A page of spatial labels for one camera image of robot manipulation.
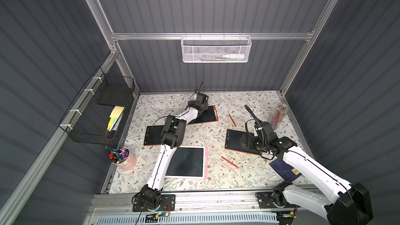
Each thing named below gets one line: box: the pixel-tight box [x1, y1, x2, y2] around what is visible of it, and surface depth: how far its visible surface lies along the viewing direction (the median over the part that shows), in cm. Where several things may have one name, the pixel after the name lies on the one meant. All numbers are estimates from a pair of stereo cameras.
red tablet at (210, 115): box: [187, 105, 219, 125], surface depth 108 cm
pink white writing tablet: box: [164, 145, 208, 180], surface depth 89 cm
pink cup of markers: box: [104, 146, 137, 171], surface depth 79 cm
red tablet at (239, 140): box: [224, 128, 263, 156], surface depth 93 cm
